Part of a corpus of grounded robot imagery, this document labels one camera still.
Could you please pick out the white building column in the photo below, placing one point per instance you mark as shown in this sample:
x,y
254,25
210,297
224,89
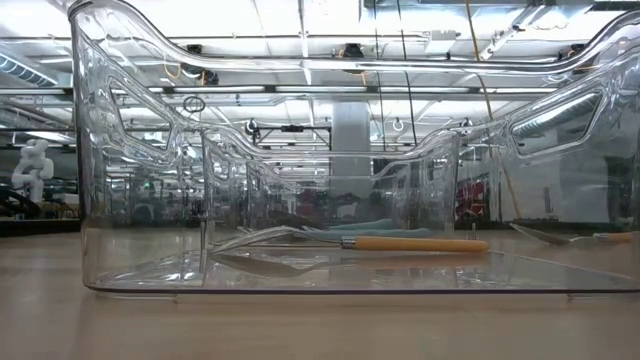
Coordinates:
x,y
351,150

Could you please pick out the clear plastic bin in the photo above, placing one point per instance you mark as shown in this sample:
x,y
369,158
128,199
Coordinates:
x,y
230,200
150,270

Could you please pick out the red machine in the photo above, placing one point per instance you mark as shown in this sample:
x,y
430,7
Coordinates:
x,y
470,197

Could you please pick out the white humanoid robot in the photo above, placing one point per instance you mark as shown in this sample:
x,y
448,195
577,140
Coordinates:
x,y
32,170

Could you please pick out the black camera gantry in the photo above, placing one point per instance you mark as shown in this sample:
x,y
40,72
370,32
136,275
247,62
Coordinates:
x,y
292,129

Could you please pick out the silver ceiling duct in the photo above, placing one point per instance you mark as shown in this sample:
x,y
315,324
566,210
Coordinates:
x,y
555,120

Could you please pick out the black aluminium table frame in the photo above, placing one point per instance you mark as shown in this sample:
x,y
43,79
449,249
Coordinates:
x,y
40,227

